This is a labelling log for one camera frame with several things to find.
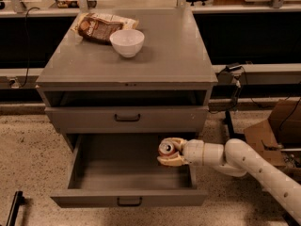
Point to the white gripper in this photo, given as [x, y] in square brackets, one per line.
[193, 153]

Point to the red coke can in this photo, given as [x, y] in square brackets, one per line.
[166, 148]

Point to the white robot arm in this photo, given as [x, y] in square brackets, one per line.
[235, 158]

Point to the closed grey upper drawer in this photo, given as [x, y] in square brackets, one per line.
[127, 119]

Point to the open grey lower drawer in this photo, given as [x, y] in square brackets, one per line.
[122, 170]

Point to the grey drawer cabinet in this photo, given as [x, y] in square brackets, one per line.
[172, 68]

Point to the cardboard box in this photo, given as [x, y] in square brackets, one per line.
[278, 138]

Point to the white bowl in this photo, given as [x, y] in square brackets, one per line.
[127, 42]

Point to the brown chip bag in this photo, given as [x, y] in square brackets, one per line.
[100, 26]

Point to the black bar on floor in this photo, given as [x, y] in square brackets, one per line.
[17, 202]

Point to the black stand with cables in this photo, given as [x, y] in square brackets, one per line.
[235, 70]

